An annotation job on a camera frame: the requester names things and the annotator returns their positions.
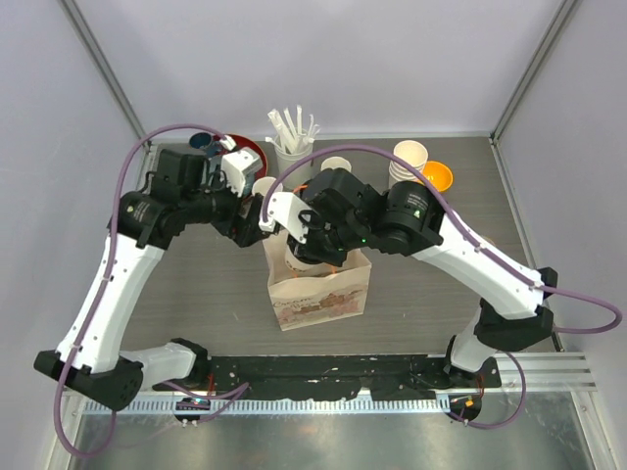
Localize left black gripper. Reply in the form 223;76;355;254
182;164;270;246

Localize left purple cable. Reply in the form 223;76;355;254
53;123;251;459

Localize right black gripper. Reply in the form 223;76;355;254
287;207;368;268

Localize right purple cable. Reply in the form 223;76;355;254
262;145;623;431

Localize blue mug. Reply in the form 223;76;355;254
188;132;214;152

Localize wrapped white straw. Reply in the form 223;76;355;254
266;105;320;155

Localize dark green mug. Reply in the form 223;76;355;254
320;156;352;172

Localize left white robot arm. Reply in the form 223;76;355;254
33;147;264;411

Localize red round tray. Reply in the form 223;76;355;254
230;133;267;180

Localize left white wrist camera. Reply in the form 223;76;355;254
220;149;263;198

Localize orange bowl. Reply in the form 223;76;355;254
422;161;455;193

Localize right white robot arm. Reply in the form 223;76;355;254
288;168;556;387

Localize yellow mug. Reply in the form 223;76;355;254
252;176;276;203

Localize printed paper takeout bag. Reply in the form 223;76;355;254
263;225;371;331

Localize stack of white paper cups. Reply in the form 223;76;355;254
388;140;429;188

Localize purple cable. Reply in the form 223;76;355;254
53;123;251;459
262;145;623;431

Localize white straw holder cup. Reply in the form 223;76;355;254
274;137;314;190

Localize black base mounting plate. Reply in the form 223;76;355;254
173;354;502;401

